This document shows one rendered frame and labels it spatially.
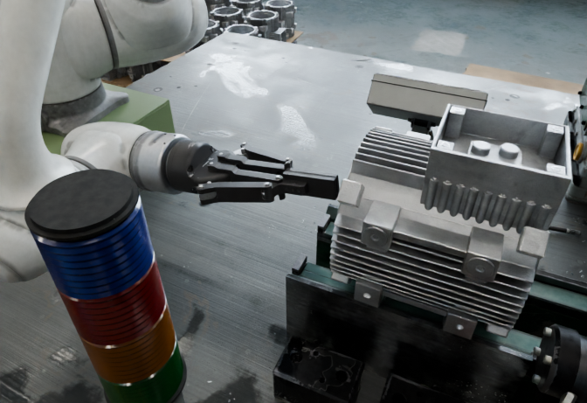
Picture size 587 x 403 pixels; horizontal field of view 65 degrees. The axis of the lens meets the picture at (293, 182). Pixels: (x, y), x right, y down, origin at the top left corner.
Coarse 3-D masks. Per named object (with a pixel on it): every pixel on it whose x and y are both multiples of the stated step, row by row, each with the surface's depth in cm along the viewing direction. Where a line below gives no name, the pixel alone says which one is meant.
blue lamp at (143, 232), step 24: (144, 216) 28; (48, 240) 24; (72, 240) 30; (96, 240) 24; (120, 240) 25; (144, 240) 28; (48, 264) 26; (72, 264) 25; (96, 264) 25; (120, 264) 26; (144, 264) 28; (72, 288) 26; (96, 288) 26; (120, 288) 27
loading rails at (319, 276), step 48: (288, 288) 59; (336, 288) 58; (576, 288) 58; (288, 336) 66; (336, 336) 61; (384, 336) 57; (432, 336) 53; (480, 336) 53; (528, 336) 53; (432, 384) 58; (480, 384) 54; (528, 384) 52
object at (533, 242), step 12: (348, 180) 48; (348, 192) 48; (360, 192) 48; (348, 204) 48; (528, 228) 42; (528, 240) 42; (540, 240) 42; (528, 252) 42; (540, 252) 42; (336, 276) 55; (504, 336) 49
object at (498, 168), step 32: (448, 128) 50; (480, 128) 50; (512, 128) 49; (544, 128) 47; (448, 160) 43; (480, 160) 42; (512, 160) 45; (544, 160) 47; (448, 192) 45; (480, 192) 44; (512, 192) 42; (544, 192) 41; (512, 224) 44; (544, 224) 43
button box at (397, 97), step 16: (384, 80) 70; (400, 80) 70; (416, 80) 69; (368, 96) 71; (384, 96) 70; (400, 96) 70; (416, 96) 69; (432, 96) 68; (448, 96) 67; (464, 96) 67; (480, 96) 66; (384, 112) 74; (400, 112) 71; (416, 112) 69; (432, 112) 68
